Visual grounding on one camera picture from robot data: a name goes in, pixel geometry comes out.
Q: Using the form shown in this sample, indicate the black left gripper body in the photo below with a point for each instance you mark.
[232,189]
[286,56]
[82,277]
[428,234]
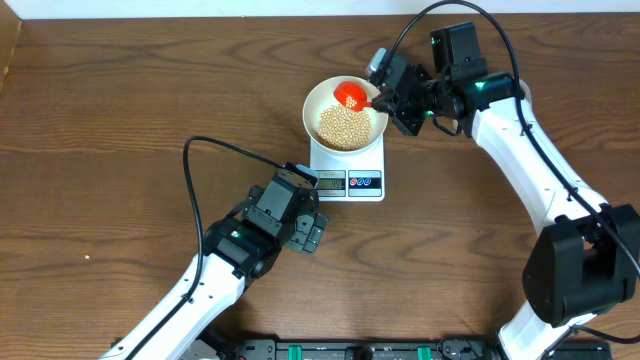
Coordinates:
[306,234]

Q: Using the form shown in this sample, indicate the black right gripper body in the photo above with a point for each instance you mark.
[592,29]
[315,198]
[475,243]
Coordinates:
[421,104]

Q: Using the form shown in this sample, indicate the red plastic scoop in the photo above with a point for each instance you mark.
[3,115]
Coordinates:
[348,88]

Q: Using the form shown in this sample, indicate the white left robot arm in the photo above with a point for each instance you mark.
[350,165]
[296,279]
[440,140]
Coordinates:
[235,251]

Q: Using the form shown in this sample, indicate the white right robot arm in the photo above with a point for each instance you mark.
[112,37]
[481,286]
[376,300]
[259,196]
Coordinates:
[586,257]

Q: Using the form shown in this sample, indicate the soybeans in scoop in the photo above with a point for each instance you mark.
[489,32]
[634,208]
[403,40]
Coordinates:
[351,103]

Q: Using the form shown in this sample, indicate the white digital kitchen scale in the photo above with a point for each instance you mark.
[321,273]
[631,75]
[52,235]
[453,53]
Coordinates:
[357,176]

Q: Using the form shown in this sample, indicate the soybeans in bowl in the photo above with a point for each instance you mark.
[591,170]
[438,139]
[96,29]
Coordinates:
[342,129]

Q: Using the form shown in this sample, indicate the cream bowl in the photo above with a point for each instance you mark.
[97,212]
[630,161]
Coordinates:
[321,97]

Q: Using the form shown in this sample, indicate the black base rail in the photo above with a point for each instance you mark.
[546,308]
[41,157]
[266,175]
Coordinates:
[215,344]

